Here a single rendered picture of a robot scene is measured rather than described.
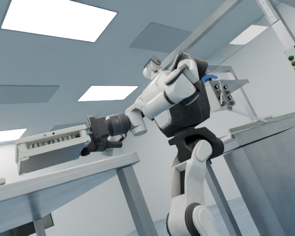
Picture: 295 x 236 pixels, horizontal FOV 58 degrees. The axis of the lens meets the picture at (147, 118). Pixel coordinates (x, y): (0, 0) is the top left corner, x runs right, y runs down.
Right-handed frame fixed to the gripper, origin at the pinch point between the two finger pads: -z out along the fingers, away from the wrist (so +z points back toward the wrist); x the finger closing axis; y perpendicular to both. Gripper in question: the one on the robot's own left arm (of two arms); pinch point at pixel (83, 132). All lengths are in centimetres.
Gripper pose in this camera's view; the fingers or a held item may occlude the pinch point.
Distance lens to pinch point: 109.1
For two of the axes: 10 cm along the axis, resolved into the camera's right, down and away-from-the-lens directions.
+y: -3.2, 3.8, 8.7
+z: 8.9, -2.0, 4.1
